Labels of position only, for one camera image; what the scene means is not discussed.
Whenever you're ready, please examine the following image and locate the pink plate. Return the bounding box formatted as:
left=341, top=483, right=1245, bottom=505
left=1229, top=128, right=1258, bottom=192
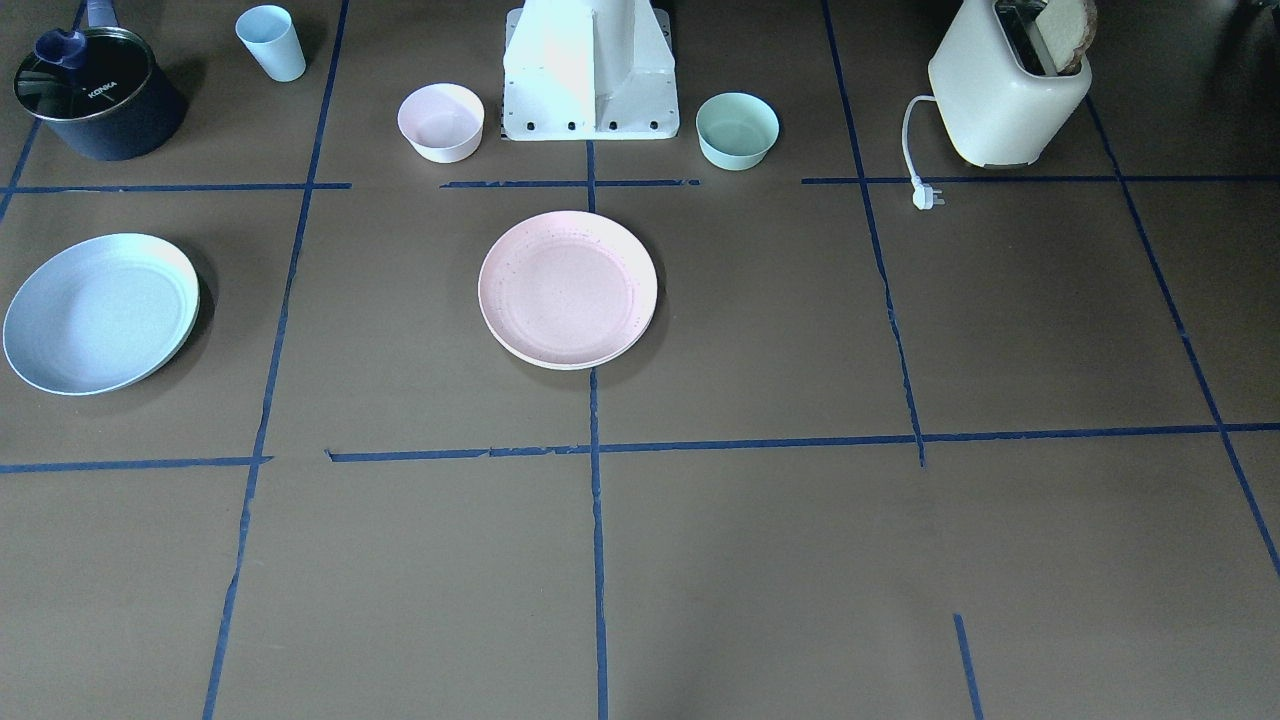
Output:
left=477, top=210, right=658, bottom=314

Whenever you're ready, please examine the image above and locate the cream plate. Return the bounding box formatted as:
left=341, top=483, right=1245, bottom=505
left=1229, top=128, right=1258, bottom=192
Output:
left=481, top=302, right=657, bottom=370

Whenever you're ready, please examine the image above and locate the green bowl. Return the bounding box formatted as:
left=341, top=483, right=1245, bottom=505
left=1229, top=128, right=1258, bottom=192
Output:
left=695, top=92, right=781, bottom=172

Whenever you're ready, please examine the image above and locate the pink bowl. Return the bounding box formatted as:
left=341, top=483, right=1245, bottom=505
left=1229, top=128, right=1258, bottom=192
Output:
left=397, top=83, right=486, bottom=164

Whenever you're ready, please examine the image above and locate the cream toaster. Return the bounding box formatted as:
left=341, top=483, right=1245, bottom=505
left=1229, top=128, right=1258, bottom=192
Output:
left=928, top=1, right=1092, bottom=168

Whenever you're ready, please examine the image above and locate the light blue cup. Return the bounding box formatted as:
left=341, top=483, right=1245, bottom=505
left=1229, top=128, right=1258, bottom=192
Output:
left=236, top=4, right=306, bottom=83

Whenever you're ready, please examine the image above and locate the blue plate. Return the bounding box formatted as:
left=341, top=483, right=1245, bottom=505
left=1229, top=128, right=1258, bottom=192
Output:
left=3, top=233, right=200, bottom=396

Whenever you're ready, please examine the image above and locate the bread slice in toaster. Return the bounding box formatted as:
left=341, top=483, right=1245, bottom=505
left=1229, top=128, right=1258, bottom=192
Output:
left=1033, top=0, right=1098, bottom=76

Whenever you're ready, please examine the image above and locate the dark blue pot with lid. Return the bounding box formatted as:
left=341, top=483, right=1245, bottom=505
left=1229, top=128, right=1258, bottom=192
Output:
left=13, top=1, right=188, bottom=161

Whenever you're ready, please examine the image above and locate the white camera post with base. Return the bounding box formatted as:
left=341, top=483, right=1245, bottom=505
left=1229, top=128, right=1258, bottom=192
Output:
left=500, top=1, right=681, bottom=142

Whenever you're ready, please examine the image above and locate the white toaster plug and cable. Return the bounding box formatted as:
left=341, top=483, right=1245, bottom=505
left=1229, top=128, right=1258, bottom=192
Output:
left=902, top=95, right=947, bottom=211

